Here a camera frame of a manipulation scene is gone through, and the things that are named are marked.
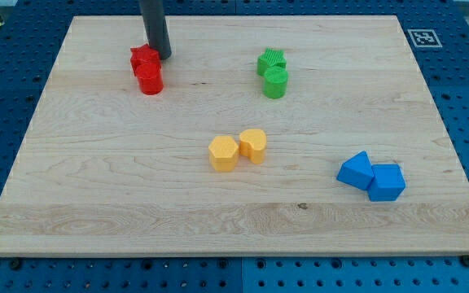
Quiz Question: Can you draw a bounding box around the blue triangle block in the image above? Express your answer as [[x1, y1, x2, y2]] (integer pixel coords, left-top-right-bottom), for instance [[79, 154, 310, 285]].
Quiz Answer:
[[336, 151, 375, 190]]

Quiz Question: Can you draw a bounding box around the yellow hexagon block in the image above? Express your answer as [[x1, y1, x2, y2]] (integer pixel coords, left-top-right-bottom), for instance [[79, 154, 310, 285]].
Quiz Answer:
[[208, 136, 239, 172]]

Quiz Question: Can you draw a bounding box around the white fiducial marker tag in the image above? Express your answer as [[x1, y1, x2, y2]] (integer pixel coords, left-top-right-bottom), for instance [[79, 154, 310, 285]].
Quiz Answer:
[[408, 28, 442, 48]]

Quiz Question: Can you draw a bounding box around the red star block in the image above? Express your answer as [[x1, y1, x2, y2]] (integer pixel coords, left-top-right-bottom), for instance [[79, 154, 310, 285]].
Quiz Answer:
[[130, 44, 162, 75]]

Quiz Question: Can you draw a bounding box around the green star block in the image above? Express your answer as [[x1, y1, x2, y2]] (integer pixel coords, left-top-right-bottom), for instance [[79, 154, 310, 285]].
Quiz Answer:
[[256, 48, 287, 76]]

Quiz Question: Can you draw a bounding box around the light wooden board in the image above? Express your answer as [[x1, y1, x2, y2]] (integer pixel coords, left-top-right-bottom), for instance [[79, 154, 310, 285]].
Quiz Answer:
[[0, 15, 469, 258]]

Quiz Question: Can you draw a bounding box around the blue cube block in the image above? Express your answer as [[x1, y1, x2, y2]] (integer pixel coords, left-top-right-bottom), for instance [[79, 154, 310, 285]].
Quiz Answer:
[[367, 164, 405, 202]]

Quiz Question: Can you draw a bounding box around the red cylinder block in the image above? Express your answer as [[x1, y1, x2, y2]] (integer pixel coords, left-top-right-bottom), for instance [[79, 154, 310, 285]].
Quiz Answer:
[[134, 63, 164, 95]]

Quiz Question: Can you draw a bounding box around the green cylinder block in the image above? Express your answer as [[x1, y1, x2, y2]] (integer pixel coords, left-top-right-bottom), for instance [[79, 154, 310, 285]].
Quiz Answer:
[[262, 66, 288, 99]]

